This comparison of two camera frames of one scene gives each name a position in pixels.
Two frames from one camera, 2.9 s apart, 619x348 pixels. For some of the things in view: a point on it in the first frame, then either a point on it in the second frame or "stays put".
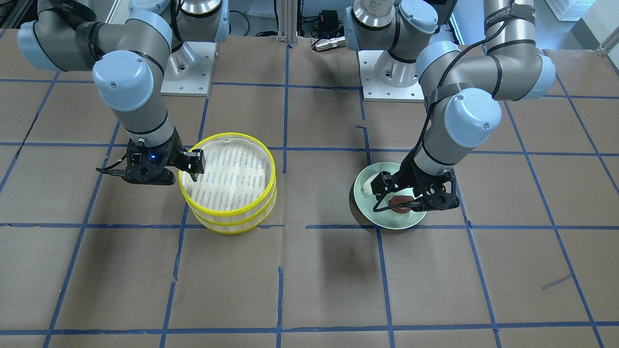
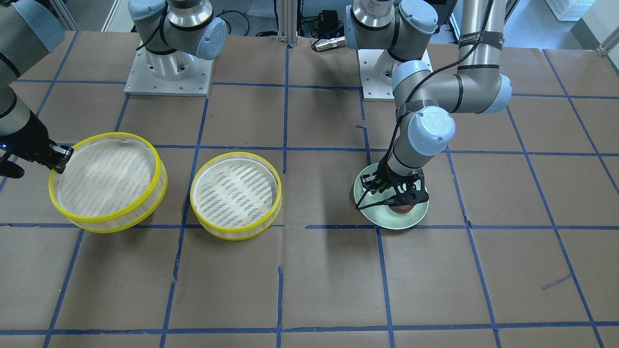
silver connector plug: x=322 y=44 stays put
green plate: x=366 y=199 stays put
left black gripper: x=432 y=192 to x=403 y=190
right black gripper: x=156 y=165 to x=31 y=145
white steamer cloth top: x=237 y=175 to x=106 y=178
